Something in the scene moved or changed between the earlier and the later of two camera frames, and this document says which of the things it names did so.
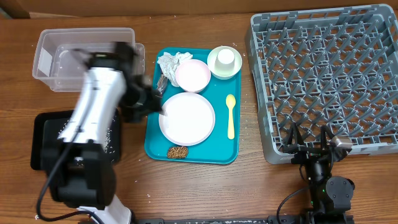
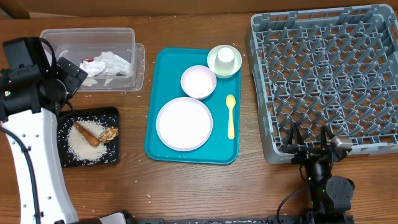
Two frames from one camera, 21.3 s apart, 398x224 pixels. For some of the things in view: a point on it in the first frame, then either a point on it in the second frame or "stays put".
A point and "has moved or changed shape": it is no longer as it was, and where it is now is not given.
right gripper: (306, 154) stays put
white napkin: (168, 64) has moved or changed shape
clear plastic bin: (57, 65) stays put
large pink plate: (190, 119) has moved or changed shape
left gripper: (127, 113) → (71, 74)
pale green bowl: (224, 62) stays put
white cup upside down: (225, 61) stays put
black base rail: (273, 219) stays put
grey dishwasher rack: (335, 68) stays put
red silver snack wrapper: (161, 83) has moved or changed shape
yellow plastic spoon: (231, 101) stays put
